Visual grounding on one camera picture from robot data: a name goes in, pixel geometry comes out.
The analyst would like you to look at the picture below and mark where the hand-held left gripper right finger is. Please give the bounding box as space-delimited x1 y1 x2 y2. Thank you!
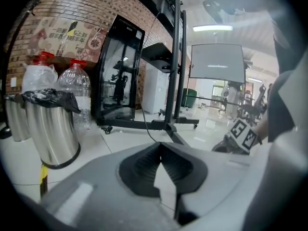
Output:
160 142 208 194

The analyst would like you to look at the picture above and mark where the bagged water bottle red cap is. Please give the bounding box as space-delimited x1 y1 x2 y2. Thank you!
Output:
22 51 58 93

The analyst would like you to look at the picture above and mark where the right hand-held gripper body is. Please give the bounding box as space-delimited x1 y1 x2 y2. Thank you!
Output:
211 117 263 155

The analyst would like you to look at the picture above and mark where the black head-worn camera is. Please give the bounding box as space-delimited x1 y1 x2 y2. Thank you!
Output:
202 0 245 16

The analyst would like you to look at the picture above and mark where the white cabinet appliance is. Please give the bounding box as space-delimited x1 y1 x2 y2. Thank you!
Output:
144 65 170 115

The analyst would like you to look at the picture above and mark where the ceiling light bar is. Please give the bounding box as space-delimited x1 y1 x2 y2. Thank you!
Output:
192 24 234 32

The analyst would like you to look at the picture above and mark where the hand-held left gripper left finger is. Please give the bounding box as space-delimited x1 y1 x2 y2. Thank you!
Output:
119 142 161 198

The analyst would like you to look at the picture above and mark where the printed cardboard box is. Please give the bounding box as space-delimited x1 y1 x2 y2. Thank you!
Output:
27 17 109 62

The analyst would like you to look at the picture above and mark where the black metal TV stand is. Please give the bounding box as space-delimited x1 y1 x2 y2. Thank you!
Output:
96 0 200 148

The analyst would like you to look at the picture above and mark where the green bin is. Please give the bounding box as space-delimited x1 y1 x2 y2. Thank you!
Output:
180 88 205 109

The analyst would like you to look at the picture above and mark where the whiteboard on rolling stand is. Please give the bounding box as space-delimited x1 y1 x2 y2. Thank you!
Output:
187 43 247 113

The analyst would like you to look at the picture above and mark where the black office chair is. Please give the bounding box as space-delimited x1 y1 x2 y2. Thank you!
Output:
240 84 268 126

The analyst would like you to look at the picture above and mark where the person's black printed shirt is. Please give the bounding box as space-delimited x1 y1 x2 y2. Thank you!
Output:
266 15 308 144

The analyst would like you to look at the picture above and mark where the yellow black hazard tape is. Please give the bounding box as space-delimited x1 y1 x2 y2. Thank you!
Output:
39 164 49 199

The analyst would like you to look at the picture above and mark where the steel trash can black bag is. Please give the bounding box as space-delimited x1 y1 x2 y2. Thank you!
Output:
22 88 81 170
4 94 31 143

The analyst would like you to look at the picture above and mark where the person's right forearm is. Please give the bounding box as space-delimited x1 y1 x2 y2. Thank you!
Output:
252 104 272 144

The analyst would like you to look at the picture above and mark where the clear water bottle red cap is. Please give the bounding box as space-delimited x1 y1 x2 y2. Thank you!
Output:
55 58 92 132

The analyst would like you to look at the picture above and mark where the black glass cabinet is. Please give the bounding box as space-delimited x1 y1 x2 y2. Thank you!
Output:
92 14 146 136

